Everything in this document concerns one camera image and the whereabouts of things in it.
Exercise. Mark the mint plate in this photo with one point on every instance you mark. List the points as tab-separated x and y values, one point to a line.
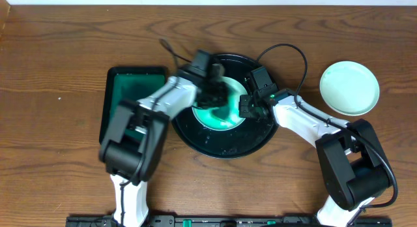
236	89
349	88

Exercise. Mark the black rectangular water tray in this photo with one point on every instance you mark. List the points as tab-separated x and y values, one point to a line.
130	83

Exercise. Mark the green sponge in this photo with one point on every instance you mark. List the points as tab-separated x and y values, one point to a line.
221	113

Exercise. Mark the black round tray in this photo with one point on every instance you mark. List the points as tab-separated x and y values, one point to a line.
240	141

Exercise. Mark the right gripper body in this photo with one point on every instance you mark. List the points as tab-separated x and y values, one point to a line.
248	107

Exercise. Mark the mint plate front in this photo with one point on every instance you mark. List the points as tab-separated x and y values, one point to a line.
349	88

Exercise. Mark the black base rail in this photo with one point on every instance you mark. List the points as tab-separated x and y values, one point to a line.
171	221

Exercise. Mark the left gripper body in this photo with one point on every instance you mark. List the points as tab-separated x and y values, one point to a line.
212	94

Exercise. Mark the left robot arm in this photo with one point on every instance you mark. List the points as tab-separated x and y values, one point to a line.
132	144

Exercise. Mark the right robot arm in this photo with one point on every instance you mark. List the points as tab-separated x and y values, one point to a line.
353	165

